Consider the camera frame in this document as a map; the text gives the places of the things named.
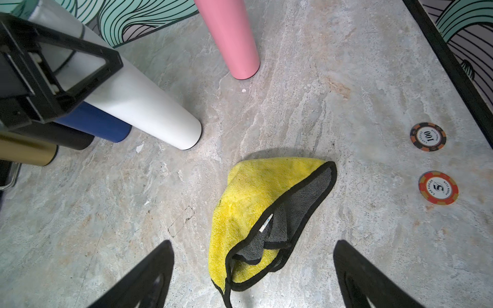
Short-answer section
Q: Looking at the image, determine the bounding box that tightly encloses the blue thermos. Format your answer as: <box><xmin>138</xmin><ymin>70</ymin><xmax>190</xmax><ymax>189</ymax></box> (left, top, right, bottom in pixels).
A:
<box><xmin>55</xmin><ymin>102</ymin><xmax>132</xmax><ymax>143</ymax></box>

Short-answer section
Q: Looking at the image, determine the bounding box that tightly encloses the gold thermos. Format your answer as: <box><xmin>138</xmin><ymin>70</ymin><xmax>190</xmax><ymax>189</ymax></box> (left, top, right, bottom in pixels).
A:
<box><xmin>1</xmin><ymin>132</ymin><xmax>59</xmax><ymax>167</ymax></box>

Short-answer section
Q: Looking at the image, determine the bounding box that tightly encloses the copper ring on table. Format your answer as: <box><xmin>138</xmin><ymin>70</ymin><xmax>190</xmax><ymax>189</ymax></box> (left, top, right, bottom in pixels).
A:
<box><xmin>418</xmin><ymin>170</ymin><xmax>460</xmax><ymax>206</ymax></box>

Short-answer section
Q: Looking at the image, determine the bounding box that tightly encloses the white thermos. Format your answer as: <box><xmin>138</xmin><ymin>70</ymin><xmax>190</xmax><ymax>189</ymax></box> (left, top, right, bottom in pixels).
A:
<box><xmin>23</xmin><ymin>1</ymin><xmax>202</xmax><ymax>150</ymax></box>

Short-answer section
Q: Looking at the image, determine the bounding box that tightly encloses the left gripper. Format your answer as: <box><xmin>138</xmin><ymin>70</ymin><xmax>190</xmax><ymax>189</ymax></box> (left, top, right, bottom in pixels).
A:
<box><xmin>1</xmin><ymin>13</ymin><xmax>123</xmax><ymax>131</ymax></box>

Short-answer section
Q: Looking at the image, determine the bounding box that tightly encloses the yellow cleaning cloth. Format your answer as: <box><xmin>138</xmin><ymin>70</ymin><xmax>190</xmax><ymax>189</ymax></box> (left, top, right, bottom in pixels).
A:
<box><xmin>208</xmin><ymin>157</ymin><xmax>338</xmax><ymax>307</ymax></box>

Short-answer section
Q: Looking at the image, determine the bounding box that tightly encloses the pink thermos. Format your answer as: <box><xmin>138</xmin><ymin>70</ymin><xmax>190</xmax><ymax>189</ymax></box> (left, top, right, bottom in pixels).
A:
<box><xmin>195</xmin><ymin>0</ymin><xmax>260</xmax><ymax>80</ymax></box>

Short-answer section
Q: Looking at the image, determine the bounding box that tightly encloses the black thermos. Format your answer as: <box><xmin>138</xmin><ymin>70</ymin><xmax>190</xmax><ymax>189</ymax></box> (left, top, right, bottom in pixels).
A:
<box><xmin>12</xmin><ymin>122</ymin><xmax>94</xmax><ymax>150</ymax></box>

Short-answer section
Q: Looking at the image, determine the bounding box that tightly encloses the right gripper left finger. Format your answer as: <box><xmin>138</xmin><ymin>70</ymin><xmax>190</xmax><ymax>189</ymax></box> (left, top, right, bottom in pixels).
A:
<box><xmin>91</xmin><ymin>240</ymin><xmax>174</xmax><ymax>307</ymax></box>

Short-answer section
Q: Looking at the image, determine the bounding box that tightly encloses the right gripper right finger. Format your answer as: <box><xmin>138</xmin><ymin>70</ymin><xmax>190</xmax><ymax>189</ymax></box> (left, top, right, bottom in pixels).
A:
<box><xmin>333</xmin><ymin>240</ymin><xmax>422</xmax><ymax>307</ymax></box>

